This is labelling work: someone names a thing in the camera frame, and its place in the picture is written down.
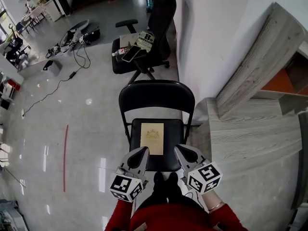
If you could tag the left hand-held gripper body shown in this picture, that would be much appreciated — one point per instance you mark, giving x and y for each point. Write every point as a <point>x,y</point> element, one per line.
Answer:
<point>126,188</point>

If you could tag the grey wood-grain desk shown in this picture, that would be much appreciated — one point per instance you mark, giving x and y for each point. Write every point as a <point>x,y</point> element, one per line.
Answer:
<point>252,133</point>

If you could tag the person's right leg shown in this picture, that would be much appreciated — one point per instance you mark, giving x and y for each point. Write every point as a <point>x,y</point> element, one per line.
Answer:
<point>175,191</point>

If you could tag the black equipment bag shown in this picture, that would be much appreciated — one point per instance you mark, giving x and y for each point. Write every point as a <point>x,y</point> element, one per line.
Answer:
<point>92,36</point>

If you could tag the black office chair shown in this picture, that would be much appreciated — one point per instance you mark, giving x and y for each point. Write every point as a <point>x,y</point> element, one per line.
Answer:
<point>161,32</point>

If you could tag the red box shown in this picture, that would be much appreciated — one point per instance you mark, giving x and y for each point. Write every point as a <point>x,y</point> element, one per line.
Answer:
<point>14,85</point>

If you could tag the black smartphone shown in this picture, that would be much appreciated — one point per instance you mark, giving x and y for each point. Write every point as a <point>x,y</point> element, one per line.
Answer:
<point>131,54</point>

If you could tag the grey open carry case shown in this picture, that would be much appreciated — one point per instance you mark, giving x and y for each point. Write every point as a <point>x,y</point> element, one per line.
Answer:
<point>74,32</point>

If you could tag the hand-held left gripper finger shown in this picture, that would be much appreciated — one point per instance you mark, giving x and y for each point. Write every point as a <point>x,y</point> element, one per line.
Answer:
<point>145,163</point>
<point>125,159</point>

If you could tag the black swivel chair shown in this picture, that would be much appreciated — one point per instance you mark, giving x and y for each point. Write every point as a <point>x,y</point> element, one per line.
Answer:
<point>16,49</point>

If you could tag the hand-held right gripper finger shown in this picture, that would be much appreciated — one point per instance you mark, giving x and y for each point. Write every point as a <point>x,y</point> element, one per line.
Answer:
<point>180,156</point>
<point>201,157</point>

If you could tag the person's right forearm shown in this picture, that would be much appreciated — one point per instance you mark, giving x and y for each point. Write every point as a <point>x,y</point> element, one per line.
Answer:
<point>211,198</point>

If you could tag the beige hardcover book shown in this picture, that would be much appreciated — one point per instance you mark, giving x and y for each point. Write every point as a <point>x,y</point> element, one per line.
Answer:
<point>152,138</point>

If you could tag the person's red sweater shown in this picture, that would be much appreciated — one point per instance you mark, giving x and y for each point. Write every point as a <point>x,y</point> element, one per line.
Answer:
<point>173,218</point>

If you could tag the red label bottle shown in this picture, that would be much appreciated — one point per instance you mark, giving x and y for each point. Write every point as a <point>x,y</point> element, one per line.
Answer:
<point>119,52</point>

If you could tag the grey storage box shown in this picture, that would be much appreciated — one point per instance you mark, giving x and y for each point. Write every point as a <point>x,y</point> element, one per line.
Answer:
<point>54,68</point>

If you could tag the black and white paperback book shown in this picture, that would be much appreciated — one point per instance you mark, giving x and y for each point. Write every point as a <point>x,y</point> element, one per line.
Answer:
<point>144,41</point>

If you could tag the black folding chair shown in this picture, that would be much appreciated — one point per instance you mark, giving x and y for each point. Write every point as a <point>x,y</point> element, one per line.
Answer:
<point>156,93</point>

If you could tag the red floor tape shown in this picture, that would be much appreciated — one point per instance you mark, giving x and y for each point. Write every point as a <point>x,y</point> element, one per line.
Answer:
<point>65,157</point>

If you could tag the person's left forearm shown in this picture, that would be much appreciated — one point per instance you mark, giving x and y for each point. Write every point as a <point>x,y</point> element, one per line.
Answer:
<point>118,215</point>

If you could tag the grey wooden desk hutch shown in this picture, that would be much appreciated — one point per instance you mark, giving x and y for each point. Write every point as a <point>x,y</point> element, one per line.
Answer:
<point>260,61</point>

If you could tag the black floor device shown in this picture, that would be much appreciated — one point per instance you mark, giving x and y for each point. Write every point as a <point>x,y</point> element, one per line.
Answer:
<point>54,50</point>

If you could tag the person's left leg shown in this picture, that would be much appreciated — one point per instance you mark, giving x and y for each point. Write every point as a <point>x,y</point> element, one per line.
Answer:
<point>156,191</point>

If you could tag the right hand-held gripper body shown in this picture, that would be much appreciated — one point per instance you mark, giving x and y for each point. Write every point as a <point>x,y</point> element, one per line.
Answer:
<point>204,177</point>

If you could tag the person's leg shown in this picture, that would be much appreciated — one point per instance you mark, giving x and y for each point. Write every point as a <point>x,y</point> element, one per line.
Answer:
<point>175,191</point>
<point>156,191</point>

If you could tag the black power adapter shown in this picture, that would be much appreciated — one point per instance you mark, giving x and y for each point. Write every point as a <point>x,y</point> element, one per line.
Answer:
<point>72,74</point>

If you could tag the flat grey board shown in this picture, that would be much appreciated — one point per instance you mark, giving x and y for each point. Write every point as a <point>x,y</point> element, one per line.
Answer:
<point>126,40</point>

